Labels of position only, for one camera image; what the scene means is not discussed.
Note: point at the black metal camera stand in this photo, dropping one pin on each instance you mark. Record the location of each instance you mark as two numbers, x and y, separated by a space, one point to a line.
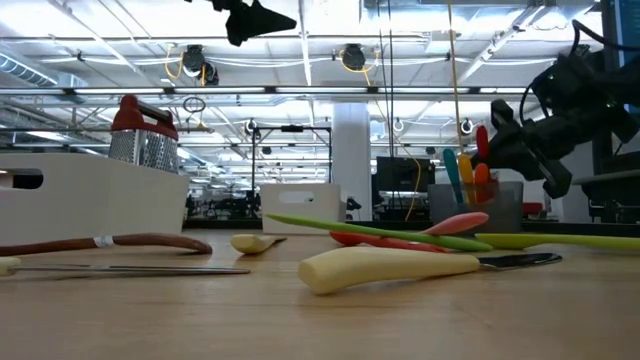
292 128

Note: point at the black aluminium table frame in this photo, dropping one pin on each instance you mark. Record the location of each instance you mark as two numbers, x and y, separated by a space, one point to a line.
575 229

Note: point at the red silicone spoon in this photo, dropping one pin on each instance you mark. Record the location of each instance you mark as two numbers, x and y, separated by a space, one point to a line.
360 239

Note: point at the brown wooden spoon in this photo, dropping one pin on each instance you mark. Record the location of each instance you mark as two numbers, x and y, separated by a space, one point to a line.
165 241

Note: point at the white plastic bin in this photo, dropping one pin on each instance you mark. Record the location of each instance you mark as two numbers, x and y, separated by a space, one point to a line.
320 215
100 195

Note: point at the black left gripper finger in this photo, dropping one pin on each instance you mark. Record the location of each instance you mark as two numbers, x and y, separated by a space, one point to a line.
255 22

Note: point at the blue silicone spatula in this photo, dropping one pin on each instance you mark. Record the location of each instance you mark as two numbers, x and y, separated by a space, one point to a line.
451 165

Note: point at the red chair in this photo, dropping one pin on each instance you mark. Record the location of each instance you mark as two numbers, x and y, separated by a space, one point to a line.
534 208

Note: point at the black flat screen display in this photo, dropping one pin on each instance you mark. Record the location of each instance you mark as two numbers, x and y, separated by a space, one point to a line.
405 174

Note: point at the pink silicone spatula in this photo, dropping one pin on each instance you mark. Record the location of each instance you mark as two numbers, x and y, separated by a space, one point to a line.
460 221

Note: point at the black monitor stand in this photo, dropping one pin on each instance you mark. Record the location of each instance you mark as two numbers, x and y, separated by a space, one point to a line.
602 160

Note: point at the yellow silicone spatula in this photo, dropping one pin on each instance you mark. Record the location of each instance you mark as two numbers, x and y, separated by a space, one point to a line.
466 170

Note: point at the green silicone spatula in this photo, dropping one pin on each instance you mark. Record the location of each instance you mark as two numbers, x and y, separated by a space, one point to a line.
375 231

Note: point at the grey desk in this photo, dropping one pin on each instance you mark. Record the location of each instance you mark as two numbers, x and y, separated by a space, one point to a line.
615 185

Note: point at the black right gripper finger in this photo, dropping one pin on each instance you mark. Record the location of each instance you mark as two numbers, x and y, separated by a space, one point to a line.
515 166
502 150

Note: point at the white square pillar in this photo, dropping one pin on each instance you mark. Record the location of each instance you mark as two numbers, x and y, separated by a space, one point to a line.
351 160

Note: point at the silver ventilation duct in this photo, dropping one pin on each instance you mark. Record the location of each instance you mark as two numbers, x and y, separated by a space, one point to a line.
30 70

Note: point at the light green silicone spoon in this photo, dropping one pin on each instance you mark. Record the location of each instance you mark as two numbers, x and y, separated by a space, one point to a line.
550 240

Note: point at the orange silicone spatula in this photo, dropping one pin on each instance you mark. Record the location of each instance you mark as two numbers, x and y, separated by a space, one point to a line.
481 172

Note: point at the computer monitor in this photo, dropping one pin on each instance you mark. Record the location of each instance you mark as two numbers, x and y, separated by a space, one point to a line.
630 25

